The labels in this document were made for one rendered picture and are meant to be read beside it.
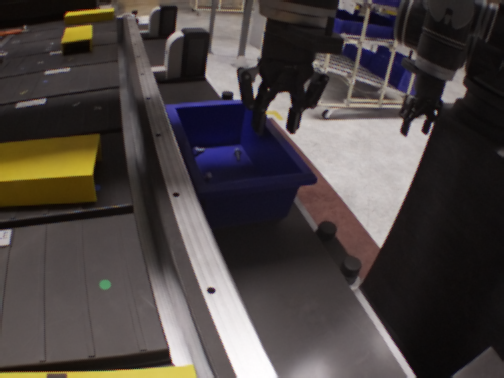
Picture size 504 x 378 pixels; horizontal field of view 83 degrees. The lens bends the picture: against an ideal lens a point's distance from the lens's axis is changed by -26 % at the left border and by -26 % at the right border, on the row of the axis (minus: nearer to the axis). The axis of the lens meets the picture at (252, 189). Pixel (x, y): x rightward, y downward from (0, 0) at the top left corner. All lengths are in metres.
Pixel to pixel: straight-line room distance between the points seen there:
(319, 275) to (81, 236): 0.29
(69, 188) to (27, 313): 0.12
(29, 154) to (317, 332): 0.35
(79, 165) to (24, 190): 0.06
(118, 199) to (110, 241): 0.05
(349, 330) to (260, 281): 0.12
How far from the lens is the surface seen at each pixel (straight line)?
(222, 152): 0.62
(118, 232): 0.30
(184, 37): 0.89
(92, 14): 1.15
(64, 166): 0.33
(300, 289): 0.44
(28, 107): 0.56
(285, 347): 0.39
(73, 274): 0.28
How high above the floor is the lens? 1.21
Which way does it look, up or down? 37 degrees down
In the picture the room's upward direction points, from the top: 10 degrees clockwise
